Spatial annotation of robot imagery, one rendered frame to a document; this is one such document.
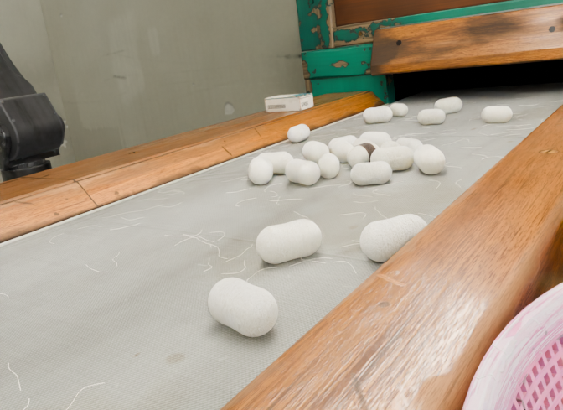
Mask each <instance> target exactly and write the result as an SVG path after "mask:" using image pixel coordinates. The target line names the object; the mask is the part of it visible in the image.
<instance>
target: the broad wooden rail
mask: <svg viewBox="0 0 563 410"><path fill-rule="evenodd" d="M382 105H384V102H382V100H381V99H380V98H379V97H377V95H376V94H375V93H374V92H372V91H352V92H340V93H328V94H323V95H321V96H315V97H313V107H311V108H308V109H305V110H302V111H292V112H266V110H265V111H262V112H257V113H253V114H250V115H247V116H243V117H238V118H235V119H231V120H229V121H225V122H220V123H216V124H213V125H210V126H207V127H201V128H198V129H194V130H192V131H188V132H183V133H180V134H176V135H173V136H170V137H166V138H161V139H158V140H155V141H151V142H149V143H143V144H140V145H137V146H133V147H130V148H124V149H122V150H118V151H115V152H112V153H106V154H103V155H100V156H96V157H94V158H88V159H85V160H81V161H78V162H75V163H69V164H66V165H63V166H59V167H57V168H53V169H48V170H45V171H41V172H38V173H35V174H30V175H26V176H23V177H20V178H16V179H11V180H8V181H4V182H2V183H0V244H1V243H3V242H5V241H10V240H12V239H14V238H17V237H20V236H23V235H26V234H28V233H31V232H33V231H37V230H40V229H42V228H45V227H47V226H51V225H53V224H56V223H59V222H61V221H65V220H68V219H70V218H72V217H75V216H78V215H81V214H84V213H86V212H89V211H91V210H95V209H98V208H100V207H102V206H105V205H109V204H111V203H114V202H117V201H119V200H123V199H125V198H128V197H130V196H133V195H137V194H139V193H141V192H144V191H147V190H149V189H153V188H156V187H158V186H160V185H163V184H167V183H169V182H172V181H174V180H177V179H181V178H183V177H186V176H188V175H191V174H195V173H197V172H199V171H202V170H205V169H208V168H211V167H214V166H216V165H218V164H221V163H225V162H227V161H230V160H232V159H235V158H238V157H241V156H244V155H246V154H248V153H253V152H255V151H257V150H260V149H263V148H266V147H269V146H271V145H274V144H276V143H280V142H283V141H285V140H287V139H288V136H287V133H288V131H289V129H290V128H291V127H295V126H297V125H299V124H305V125H307V126H308V127H309V129H310V132H311V131H313V130H315V129H318V128H320V127H324V126H327V125H329V124H332V123H334V122H338V121H341V120H343V119H345V118H348V117H351V116H354V115H357V114H360V113H362V112H364V111H365V110H366V109H367V108H370V107H378V106H382Z"/></svg>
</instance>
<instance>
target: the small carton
mask: <svg viewBox="0 0 563 410"><path fill-rule="evenodd" d="M265 103H266V112H292V111H302V110H305V109H308V108H311V107H313V98H312V93H302V94H291V95H279V96H272V97H268V98H266V99H265Z"/></svg>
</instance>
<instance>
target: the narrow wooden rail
mask: <svg viewBox="0 0 563 410"><path fill-rule="evenodd" d="M561 283H563V105H561V106H560V107H559V108H558V109H557V110H556V111H555V112H553V113H552V114H551V115H550V116H549V117H548V118H546V119H545V120H544V121H543V122H542V123H541V124H540V125H539V126H538V127H537V128H536V129H535V130H534V131H533V132H531V133H530V134H529V135H528V136H527V137H526V138H524V139H523V140H522V141H521V142H520V143H519V144H518V145H516V146H515V147H514V148H513V149H512V150H511V151H510V152H509V153H507V154H506V155H505V156H504V157H503V158H502V159H500V160H499V161H498V162H497V163H496V164H495V165H494V166H493V167H492V168H491V169H490V170H489V171H488V172H487V173H485V174H484V175H483V176H482V177H481V178H480V179H478V180H477V181H476V182H475V183H474V184H473V185H472V186H470V187H469V188H468V189H467V190H466V191H465V192H464V193H462V194H461V195H460V196H459V197H458V198H457V199H456V200H454V201H453V202H452V203H451V204H450V205H449V206H448V207H447V208H446V209H445V210H444V211H443V212H442V213H440V214H439V215H438V216H437V217H436V218H435V219H434V220H432V221H431V222H430V223H429V224H428V225H427V226H425V227H424V228H423V229H422V230H421V231H420V232H419V233H417V234H416V235H415V236H414V237H413V238H412V239H411V240H409V241H408V242H407V243H406V244H405V245H404V246H403V247H402V248H401V249H400V250H399V251H398V252H397V253H395V254H394V255H393V256H392V257H391V258H390V259H389V260H387V261H386V262H385V263H384V264H383V265H382V266H381V267H379V268H378V269H377V270H376V271H375V272H374V273H372V274H371V275H370V276H369V277H368V278H367V279H366V280H364V281H363V282H362V283H361V284H360V285H359V286H358V287H357V288H356V289H355V290H354V291H353V292H352V293H350V294H349V295H348V296H347V297H346V298H345V299H344V300H342V301H341V302H340V303H339V304H338V305H337V306H336V307H334V308H333V309H332V310H331V311H330V312H329V313H328V314H326V315H325V316H324V317H323V318H322V319H321V320H320V321H318V322H317V323H316V324H315V325H314V326H313V327H312V328H311V329H310V330H309V331H308V332H307V333H306V334H305V335H303V336H302V337H301V338H300V339H299V340H298V341H296V342H295V343H294V344H293V345H292V346H291V347H290V348H288V349H287V350H286V351H285V352H284V353H283V354H282V355H280V356H279V357H278V358H277V359H276V360H275V361H273V362H272V363H271V364H270V365H269V366H268V367H267V368H266V369H265V370H264V371H263V372H262V373H261V374H260V375H258V376H257V377H256V378H255V379H254V380H253V381H251V382H250V383H249V384H248V385H247V386H246V387H245V388H243V389H242V390H241V391H240V392H239V393H238V394H237V395H235V396H234V397H233V398H232V399H231V400H230V401H229V402H227V403H226V404H225V405H224V406H223V407H222V408H221V409H220V410H462V407H463V404H464V402H465V399H466V396H467V392H468V389H469V387H470V384H471V382H472V380H473V377H474V375H475V373H476V371H477V369H478V367H479V365H480V363H481V361H482V359H483V358H484V356H485V355H486V353H487V352H488V350H489V348H490V346H491V345H492V343H493V342H494V341H495V339H496V338H497V337H498V335H499V334H500V333H501V332H502V331H503V330H504V328H505V327H506V326H507V325H508V323H509V322H510V321H511V320H512V319H513V318H515V317H516V316H517V315H518V314H519V313H520V312H521V311H522V310H523V309H524V308H526V307H527V306H528V305H529V304H531V303H532V302H534V301H535V300H536V299H537V298H538V297H540V296H541V295H543V294H544V293H546V292H548V291H550V290H551V289H552V288H554V287H556V286H557V285H559V284H561Z"/></svg>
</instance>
